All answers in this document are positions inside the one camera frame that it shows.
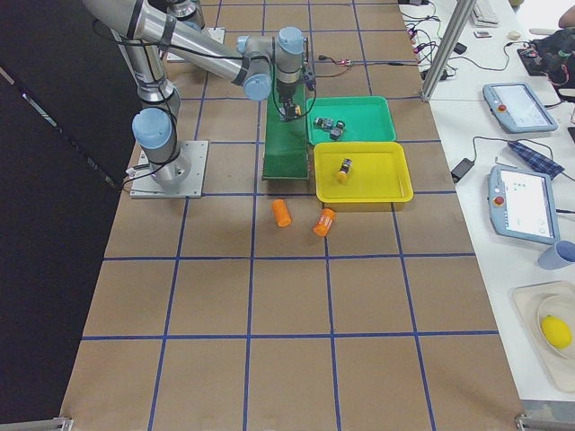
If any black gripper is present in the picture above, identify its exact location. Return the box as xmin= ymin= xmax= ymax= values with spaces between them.
xmin=274 ymin=66 xmax=317 ymax=121

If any green push button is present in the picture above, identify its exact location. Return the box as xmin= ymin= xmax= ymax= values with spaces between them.
xmin=313 ymin=117 xmax=334 ymax=130
xmin=329 ymin=120 xmax=345 ymax=141

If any plain orange cylinder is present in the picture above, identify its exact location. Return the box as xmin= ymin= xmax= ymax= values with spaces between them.
xmin=271 ymin=198 xmax=292 ymax=227

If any orange 4680 battery cylinder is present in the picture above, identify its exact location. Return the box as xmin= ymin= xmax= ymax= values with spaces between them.
xmin=313 ymin=207 xmax=336 ymax=237

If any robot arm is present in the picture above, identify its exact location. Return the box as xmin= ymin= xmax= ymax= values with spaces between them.
xmin=84 ymin=1 xmax=314 ymax=180

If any green conveyor belt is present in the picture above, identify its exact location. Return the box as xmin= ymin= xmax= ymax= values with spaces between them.
xmin=261 ymin=37 xmax=313 ymax=183

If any green plastic tray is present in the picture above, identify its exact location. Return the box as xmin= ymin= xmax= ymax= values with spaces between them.
xmin=306 ymin=96 xmax=396 ymax=145

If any yellow plastic tray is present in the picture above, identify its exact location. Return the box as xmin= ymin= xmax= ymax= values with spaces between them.
xmin=314 ymin=142 xmax=414 ymax=205

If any black power adapter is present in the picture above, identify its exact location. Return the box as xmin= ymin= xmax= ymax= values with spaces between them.
xmin=450 ymin=158 xmax=474 ymax=184

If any teach pendant far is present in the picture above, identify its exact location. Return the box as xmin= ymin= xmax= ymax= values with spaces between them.
xmin=482 ymin=83 xmax=558 ymax=134

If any teach pendant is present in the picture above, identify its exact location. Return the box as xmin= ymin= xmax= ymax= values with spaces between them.
xmin=482 ymin=83 xmax=558 ymax=134
xmin=488 ymin=165 xmax=561 ymax=245

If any teach pendant near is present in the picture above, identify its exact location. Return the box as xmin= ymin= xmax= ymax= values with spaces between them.
xmin=488 ymin=165 xmax=561 ymax=245

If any blue checked cloth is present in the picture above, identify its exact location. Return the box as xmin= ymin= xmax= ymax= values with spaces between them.
xmin=508 ymin=141 xmax=564 ymax=180

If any blue cup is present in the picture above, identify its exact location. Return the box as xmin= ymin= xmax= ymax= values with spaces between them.
xmin=537 ymin=241 xmax=575 ymax=270

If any beige tray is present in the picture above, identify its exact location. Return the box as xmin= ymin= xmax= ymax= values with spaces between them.
xmin=511 ymin=281 xmax=574 ymax=393

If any white bowl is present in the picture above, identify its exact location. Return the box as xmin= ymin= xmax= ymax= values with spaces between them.
xmin=537 ymin=295 xmax=574 ymax=360

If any yellow lemon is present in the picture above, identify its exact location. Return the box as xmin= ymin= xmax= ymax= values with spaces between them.
xmin=540 ymin=315 xmax=572 ymax=349

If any red black wire with plug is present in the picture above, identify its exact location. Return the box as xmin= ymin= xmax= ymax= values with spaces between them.
xmin=314 ymin=53 xmax=374 ymax=89

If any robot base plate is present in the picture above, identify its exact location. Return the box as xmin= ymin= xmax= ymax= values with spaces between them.
xmin=165 ymin=27 xmax=226 ymax=63
xmin=129 ymin=140 xmax=209 ymax=198

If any aluminium frame post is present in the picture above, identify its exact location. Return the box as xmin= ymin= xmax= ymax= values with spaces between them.
xmin=420 ymin=0 xmax=474 ymax=102

